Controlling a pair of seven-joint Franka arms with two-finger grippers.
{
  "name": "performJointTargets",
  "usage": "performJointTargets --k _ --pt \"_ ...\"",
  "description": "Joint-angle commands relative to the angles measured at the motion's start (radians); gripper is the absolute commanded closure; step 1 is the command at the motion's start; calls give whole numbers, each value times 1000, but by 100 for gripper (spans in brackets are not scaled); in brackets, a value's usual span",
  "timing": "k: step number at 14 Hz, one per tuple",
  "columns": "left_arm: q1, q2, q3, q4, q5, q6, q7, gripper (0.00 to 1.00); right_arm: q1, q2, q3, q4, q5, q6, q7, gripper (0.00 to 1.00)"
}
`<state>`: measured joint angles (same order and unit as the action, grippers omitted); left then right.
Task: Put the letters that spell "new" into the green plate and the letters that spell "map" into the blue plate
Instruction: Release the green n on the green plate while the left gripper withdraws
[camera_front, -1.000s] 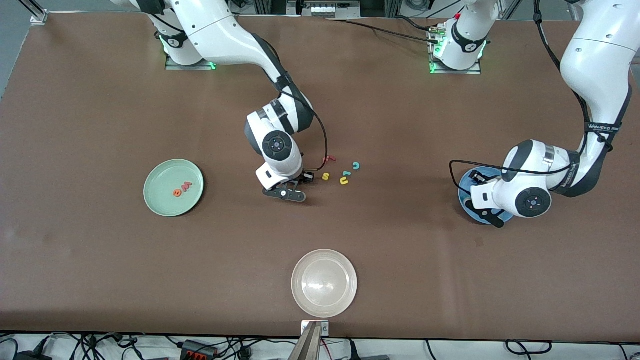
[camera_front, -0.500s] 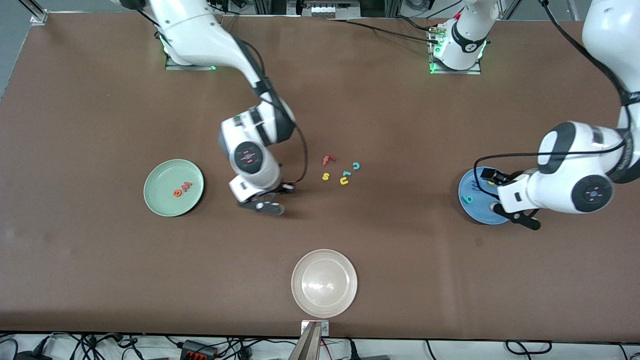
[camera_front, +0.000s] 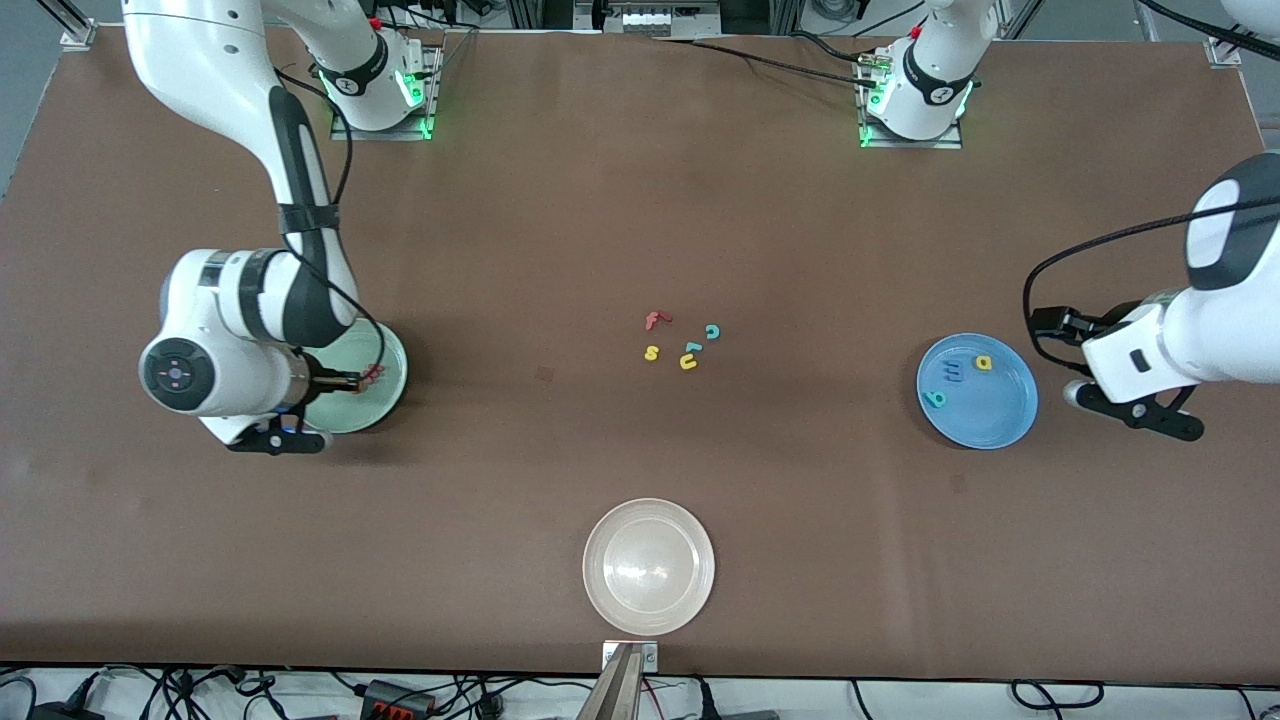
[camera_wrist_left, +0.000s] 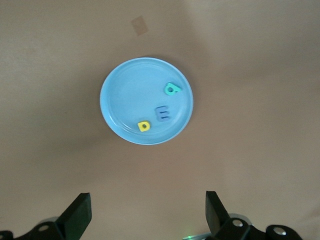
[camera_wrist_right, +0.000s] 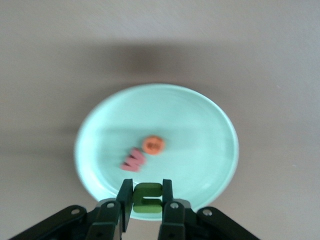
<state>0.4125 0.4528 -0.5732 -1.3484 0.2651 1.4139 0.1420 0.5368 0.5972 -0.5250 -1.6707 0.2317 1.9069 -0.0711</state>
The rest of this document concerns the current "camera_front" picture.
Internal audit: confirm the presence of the green plate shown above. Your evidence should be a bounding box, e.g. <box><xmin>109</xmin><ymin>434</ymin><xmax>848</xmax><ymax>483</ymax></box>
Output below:
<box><xmin>300</xmin><ymin>320</ymin><xmax>409</xmax><ymax>435</ymax></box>

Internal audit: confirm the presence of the blue plate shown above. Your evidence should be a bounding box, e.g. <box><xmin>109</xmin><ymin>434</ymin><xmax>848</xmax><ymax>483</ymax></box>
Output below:
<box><xmin>916</xmin><ymin>333</ymin><xmax>1039</xmax><ymax>451</ymax></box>

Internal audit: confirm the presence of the black red power strip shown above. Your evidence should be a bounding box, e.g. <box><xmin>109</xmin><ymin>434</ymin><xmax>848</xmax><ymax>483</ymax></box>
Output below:
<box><xmin>358</xmin><ymin>679</ymin><xmax>437</xmax><ymax>717</ymax></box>

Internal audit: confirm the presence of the beige plate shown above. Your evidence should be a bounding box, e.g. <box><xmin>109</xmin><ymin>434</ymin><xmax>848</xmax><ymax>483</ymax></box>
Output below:
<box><xmin>582</xmin><ymin>498</ymin><xmax>717</xmax><ymax>637</ymax></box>

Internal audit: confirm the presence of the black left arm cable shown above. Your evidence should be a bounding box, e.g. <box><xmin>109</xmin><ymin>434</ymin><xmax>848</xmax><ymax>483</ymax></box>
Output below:
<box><xmin>1023</xmin><ymin>0</ymin><xmax>1280</xmax><ymax>376</ymax></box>

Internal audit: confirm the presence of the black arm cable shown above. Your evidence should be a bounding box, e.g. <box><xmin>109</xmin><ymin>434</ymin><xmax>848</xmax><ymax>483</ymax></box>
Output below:
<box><xmin>1023</xmin><ymin>0</ymin><xmax>1280</xmax><ymax>376</ymax></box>
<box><xmin>275</xmin><ymin>65</ymin><xmax>387</xmax><ymax>391</ymax></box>

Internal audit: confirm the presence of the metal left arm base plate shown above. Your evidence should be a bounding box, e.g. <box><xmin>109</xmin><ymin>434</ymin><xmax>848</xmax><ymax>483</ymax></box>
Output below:
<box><xmin>857</xmin><ymin>50</ymin><xmax>964</xmax><ymax>151</ymax></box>

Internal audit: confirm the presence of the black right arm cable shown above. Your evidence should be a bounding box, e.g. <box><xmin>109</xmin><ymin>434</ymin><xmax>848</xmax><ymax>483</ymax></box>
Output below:
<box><xmin>275</xmin><ymin>65</ymin><xmax>387</xmax><ymax>391</ymax></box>

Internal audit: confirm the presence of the black looped floor cable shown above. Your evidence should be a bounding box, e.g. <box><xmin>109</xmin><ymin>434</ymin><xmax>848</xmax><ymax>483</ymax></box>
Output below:
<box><xmin>1010</xmin><ymin>679</ymin><xmax>1106</xmax><ymax>712</ymax></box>

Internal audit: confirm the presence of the short black table cable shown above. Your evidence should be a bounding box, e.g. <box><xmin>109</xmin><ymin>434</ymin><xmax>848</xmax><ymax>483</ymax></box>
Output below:
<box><xmin>790</xmin><ymin>30</ymin><xmax>886</xmax><ymax>66</ymax></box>

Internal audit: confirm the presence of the long black table cable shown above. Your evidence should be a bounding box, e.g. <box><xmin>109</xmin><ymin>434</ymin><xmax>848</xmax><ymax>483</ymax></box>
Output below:
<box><xmin>650</xmin><ymin>36</ymin><xmax>883</xmax><ymax>89</ymax></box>

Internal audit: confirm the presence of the metal camera mount pole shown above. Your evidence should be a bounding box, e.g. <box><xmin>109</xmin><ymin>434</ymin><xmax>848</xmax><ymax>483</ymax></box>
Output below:
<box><xmin>576</xmin><ymin>640</ymin><xmax>661</xmax><ymax>720</ymax></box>

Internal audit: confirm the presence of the grey metal frame device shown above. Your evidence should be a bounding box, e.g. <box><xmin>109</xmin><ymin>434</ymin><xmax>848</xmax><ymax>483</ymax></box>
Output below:
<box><xmin>598</xmin><ymin>0</ymin><xmax>723</xmax><ymax>39</ymax></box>

